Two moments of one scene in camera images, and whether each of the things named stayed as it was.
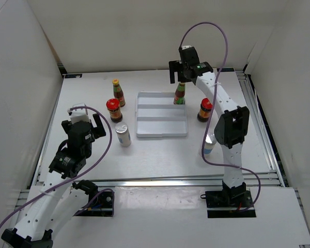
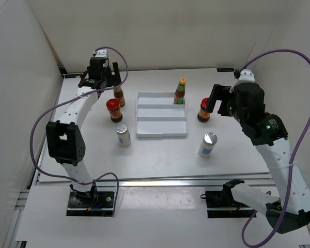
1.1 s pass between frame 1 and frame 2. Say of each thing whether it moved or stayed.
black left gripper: moved
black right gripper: moved
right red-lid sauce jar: stayed
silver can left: stayed
